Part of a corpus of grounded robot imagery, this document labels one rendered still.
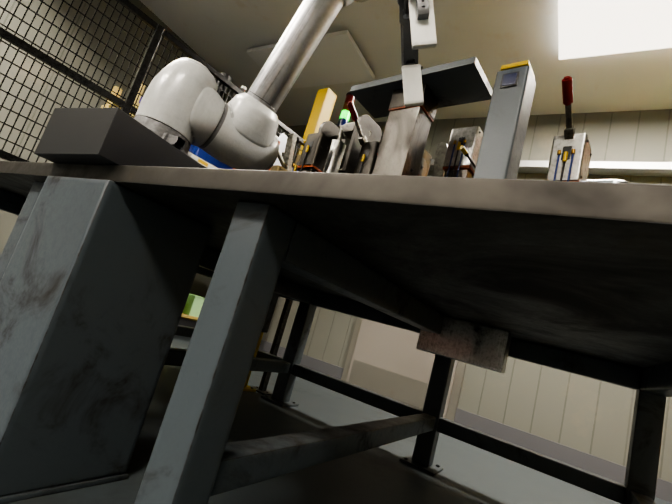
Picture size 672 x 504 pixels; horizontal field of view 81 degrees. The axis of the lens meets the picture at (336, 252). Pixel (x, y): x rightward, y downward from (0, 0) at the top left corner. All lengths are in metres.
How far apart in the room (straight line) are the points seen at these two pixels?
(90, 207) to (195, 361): 0.45
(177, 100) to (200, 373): 0.74
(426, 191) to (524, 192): 0.11
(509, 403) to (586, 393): 0.56
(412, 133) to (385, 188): 0.54
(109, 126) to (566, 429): 3.48
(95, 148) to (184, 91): 0.30
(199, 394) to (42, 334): 0.41
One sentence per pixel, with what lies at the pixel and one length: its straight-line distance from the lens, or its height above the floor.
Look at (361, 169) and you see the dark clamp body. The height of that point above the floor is 0.98.
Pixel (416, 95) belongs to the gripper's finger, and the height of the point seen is 0.88.
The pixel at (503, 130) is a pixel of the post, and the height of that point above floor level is 0.98.
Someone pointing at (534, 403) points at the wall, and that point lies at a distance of 3.69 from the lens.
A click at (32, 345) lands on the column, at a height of 0.29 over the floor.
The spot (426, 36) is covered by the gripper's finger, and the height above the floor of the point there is 0.87.
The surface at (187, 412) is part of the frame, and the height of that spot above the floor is 0.31.
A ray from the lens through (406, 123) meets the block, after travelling 1.07.
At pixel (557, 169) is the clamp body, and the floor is 0.97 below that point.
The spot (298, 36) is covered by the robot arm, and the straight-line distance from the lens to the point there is 1.28.
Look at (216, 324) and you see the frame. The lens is 0.67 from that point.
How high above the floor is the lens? 0.49
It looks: 11 degrees up
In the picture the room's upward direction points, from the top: 16 degrees clockwise
